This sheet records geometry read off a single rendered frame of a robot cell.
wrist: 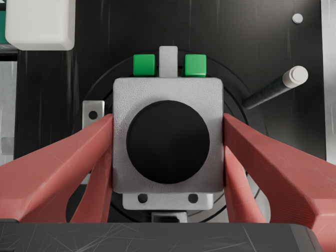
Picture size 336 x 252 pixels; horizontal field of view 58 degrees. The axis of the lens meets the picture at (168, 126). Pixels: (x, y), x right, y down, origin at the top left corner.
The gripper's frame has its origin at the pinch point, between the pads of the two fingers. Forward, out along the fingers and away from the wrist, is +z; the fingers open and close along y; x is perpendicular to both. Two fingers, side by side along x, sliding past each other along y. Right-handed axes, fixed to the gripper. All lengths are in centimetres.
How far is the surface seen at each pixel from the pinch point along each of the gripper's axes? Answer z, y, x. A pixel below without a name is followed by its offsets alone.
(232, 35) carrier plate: 13.7, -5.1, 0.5
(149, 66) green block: 5.5, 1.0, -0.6
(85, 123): 6.4, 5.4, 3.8
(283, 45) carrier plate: 13.1, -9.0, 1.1
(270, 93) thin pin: 4.0, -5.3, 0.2
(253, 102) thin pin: 6.4, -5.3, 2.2
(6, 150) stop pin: 8.2, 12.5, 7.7
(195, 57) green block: 5.8, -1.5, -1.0
